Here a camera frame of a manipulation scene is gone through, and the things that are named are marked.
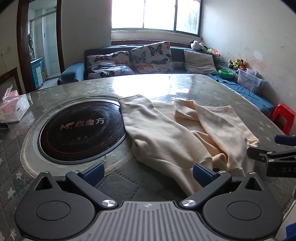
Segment large butterfly print cushion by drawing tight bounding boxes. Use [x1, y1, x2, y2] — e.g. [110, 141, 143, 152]
[130, 41, 174, 74]

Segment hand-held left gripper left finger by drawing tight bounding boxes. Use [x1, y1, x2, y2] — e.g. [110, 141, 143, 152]
[35, 162, 118, 209]

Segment red plastic stool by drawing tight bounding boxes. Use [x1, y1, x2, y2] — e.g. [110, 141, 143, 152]
[270, 103, 296, 136]

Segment dark wooden chair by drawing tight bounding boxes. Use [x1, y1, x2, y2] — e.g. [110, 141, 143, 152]
[0, 67, 24, 96]

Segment clear plastic storage box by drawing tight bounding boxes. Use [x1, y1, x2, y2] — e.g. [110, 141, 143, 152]
[236, 68, 266, 93]

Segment grey cushion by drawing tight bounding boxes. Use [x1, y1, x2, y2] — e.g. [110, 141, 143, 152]
[184, 50, 218, 75]

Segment blue sofa throw cloth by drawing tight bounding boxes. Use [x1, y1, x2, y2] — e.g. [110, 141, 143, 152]
[206, 73, 275, 116]

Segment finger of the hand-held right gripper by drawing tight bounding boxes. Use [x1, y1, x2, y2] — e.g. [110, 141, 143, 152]
[274, 134, 296, 147]
[247, 146, 296, 163]

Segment pink white tissue pack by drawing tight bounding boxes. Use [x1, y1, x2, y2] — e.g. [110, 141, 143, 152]
[0, 85, 30, 122]

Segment window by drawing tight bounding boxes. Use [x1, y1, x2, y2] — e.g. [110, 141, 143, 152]
[111, 0, 201, 36]

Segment cream pants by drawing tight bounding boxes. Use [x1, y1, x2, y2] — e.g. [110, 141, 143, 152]
[118, 94, 260, 196]

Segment blue corner sofa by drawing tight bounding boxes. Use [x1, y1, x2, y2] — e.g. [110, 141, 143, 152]
[57, 44, 276, 117]

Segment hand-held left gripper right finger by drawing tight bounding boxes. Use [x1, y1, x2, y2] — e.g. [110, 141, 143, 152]
[180, 163, 263, 209]

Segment blue small cabinet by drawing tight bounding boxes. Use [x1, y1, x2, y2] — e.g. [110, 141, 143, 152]
[31, 57, 45, 88]

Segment green plastic bowl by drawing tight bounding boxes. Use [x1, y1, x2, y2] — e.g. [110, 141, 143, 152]
[218, 70, 234, 79]

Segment round black induction cooktop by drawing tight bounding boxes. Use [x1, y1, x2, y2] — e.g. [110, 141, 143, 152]
[32, 98, 128, 165]

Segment group of small plush toys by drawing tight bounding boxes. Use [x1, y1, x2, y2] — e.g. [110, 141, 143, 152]
[228, 58, 247, 70]

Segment flat butterfly print pillow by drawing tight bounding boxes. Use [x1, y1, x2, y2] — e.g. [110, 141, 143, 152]
[87, 51, 130, 67]

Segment panda plush toy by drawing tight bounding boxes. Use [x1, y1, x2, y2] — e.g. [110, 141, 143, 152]
[190, 40, 208, 52]

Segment dark wooden door frame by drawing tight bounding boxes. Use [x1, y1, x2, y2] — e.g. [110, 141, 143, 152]
[17, 0, 65, 89]

